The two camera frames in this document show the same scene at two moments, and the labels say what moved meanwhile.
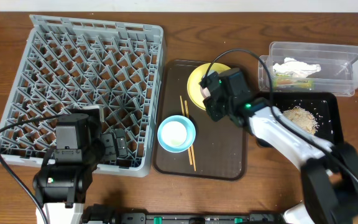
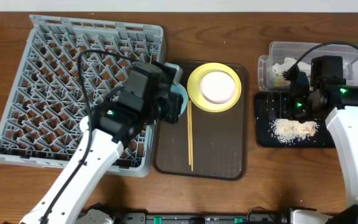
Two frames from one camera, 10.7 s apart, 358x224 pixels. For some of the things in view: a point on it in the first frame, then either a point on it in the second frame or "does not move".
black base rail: x=181 y=218 does not move
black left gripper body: x=114 y=146 → x=173 y=107
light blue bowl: x=191 y=134 → x=178 y=88
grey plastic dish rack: x=67 y=65 does not move
